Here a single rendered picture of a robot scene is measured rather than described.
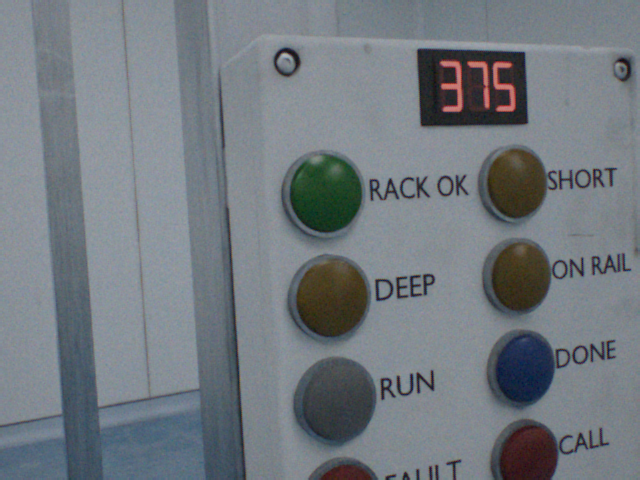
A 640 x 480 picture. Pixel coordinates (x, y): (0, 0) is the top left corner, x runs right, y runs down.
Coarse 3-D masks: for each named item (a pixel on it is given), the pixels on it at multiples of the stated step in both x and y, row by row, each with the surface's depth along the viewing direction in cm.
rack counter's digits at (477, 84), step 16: (448, 64) 28; (464, 64) 28; (480, 64) 28; (496, 64) 28; (512, 64) 29; (448, 80) 28; (464, 80) 28; (480, 80) 28; (496, 80) 28; (512, 80) 29; (448, 96) 28; (464, 96) 28; (480, 96) 28; (496, 96) 28; (512, 96) 29; (448, 112) 28; (464, 112) 28; (480, 112) 28; (496, 112) 28; (512, 112) 29
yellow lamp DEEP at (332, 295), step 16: (320, 272) 25; (336, 272) 25; (352, 272) 26; (304, 288) 25; (320, 288) 25; (336, 288) 25; (352, 288) 26; (304, 304) 25; (320, 304) 25; (336, 304) 25; (352, 304) 26; (304, 320) 25; (320, 320) 25; (336, 320) 25; (352, 320) 26
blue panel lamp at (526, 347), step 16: (528, 336) 29; (512, 352) 29; (528, 352) 29; (544, 352) 29; (496, 368) 29; (512, 368) 28; (528, 368) 29; (544, 368) 29; (512, 384) 29; (528, 384) 29; (544, 384) 29; (512, 400) 29; (528, 400) 29
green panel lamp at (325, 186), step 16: (320, 160) 25; (336, 160) 25; (304, 176) 25; (320, 176) 25; (336, 176) 25; (352, 176) 26; (304, 192) 25; (320, 192) 25; (336, 192) 25; (352, 192) 26; (304, 208) 25; (320, 208) 25; (336, 208) 25; (352, 208) 26; (304, 224) 25; (320, 224) 25; (336, 224) 25
